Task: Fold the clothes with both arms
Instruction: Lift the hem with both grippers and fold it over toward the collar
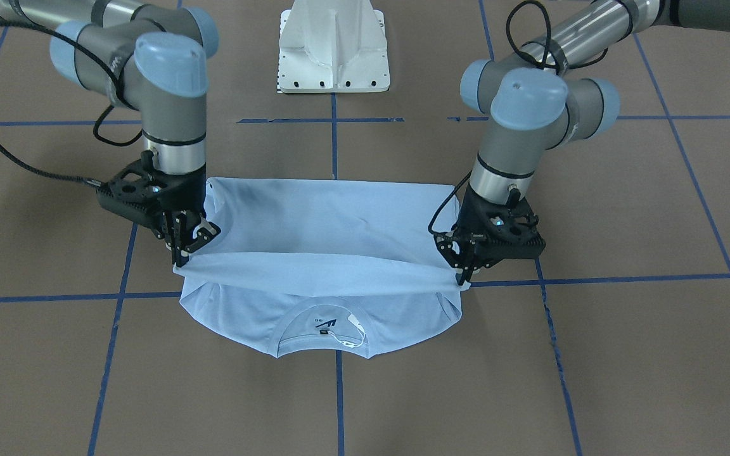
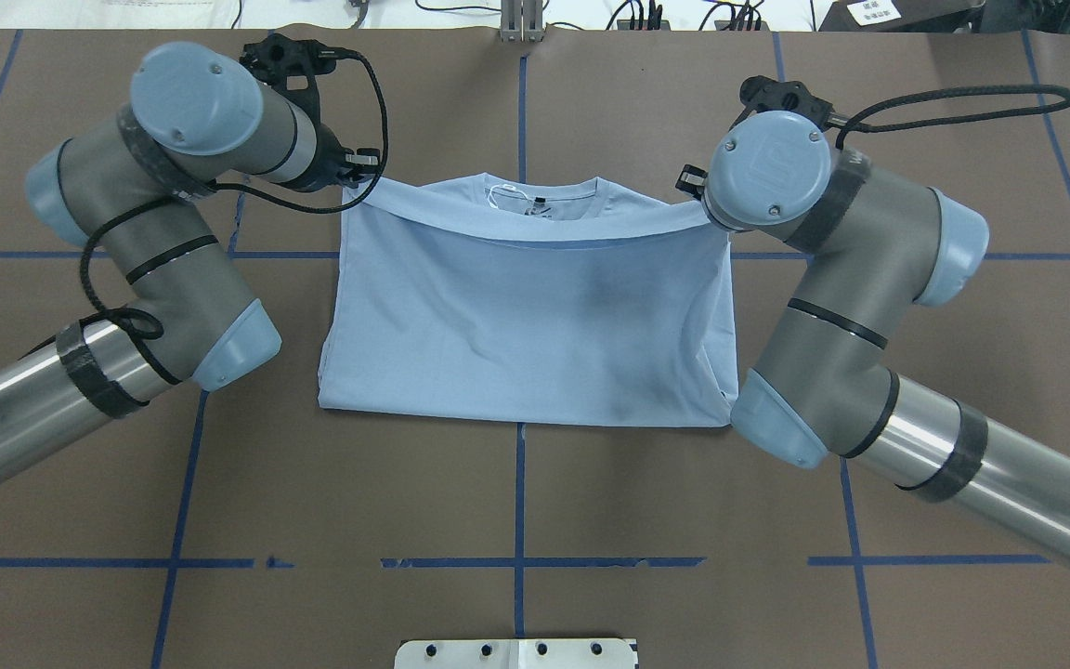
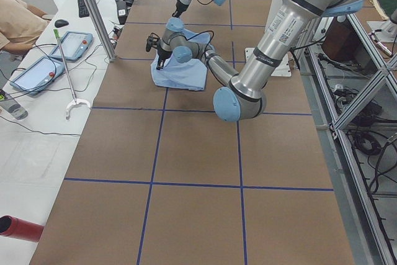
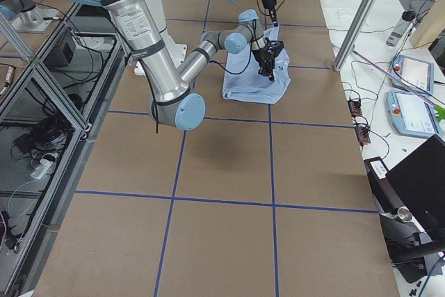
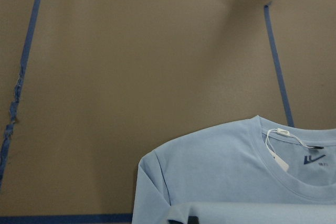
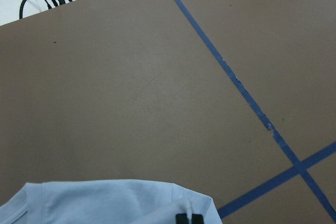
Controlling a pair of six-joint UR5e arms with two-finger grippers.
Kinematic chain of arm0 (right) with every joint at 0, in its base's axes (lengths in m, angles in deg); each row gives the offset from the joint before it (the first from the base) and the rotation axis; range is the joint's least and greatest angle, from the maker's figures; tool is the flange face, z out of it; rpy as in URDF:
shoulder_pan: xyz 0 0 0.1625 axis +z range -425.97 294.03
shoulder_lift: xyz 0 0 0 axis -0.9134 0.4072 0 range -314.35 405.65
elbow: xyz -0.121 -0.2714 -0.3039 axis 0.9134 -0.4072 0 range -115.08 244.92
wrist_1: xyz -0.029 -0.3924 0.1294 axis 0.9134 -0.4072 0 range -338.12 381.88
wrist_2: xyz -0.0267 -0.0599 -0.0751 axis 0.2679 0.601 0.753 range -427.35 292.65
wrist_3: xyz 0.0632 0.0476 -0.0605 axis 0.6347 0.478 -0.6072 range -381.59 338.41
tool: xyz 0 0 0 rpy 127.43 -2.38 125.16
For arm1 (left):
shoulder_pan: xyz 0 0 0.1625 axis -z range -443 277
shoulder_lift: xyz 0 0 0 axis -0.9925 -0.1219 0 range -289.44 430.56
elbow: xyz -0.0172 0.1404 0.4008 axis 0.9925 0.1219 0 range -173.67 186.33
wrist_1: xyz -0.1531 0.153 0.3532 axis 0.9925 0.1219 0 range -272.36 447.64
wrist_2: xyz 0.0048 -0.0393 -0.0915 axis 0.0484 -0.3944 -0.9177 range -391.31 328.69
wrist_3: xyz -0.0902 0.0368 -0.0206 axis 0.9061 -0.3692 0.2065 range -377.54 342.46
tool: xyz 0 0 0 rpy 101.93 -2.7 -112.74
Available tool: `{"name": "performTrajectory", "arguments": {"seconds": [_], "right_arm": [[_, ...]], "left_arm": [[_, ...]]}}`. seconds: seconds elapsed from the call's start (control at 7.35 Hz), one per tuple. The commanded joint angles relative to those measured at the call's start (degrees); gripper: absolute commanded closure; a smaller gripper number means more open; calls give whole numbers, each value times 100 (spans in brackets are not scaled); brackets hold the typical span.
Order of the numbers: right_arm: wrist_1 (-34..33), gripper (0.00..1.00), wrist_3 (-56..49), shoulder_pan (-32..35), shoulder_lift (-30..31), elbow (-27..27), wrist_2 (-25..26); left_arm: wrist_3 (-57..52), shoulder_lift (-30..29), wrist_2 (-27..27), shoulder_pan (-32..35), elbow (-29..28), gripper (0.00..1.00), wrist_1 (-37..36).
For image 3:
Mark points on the clear water bottle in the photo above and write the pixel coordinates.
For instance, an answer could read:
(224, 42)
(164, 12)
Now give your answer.
(10, 105)

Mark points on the black keyboard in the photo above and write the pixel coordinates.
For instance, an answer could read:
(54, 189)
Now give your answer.
(82, 9)

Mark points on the lower blue teach pendant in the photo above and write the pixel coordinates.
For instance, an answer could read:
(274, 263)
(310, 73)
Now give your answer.
(38, 76)

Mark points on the upper blue teach pendant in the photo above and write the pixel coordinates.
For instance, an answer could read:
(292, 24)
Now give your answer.
(74, 44)

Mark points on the grabber stick green handle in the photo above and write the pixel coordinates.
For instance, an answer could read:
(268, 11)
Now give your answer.
(75, 100)

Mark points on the aluminium frame post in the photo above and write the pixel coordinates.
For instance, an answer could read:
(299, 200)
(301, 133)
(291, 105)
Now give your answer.
(100, 28)

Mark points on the person in beige shirt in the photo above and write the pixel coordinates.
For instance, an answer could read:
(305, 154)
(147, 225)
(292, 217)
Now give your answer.
(21, 25)

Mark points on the blue teach pendant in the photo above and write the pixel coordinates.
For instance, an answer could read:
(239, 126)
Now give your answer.
(38, 76)
(74, 44)

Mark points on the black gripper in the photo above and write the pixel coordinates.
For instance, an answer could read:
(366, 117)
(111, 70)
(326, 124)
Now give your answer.
(178, 7)
(162, 55)

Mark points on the light blue t-shirt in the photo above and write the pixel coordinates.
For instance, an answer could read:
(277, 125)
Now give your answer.
(189, 75)

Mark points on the black computer mouse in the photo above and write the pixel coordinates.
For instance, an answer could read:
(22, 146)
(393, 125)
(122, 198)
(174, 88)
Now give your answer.
(61, 23)

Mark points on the red cylinder bottle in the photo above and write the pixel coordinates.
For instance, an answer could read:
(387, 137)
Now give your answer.
(20, 229)

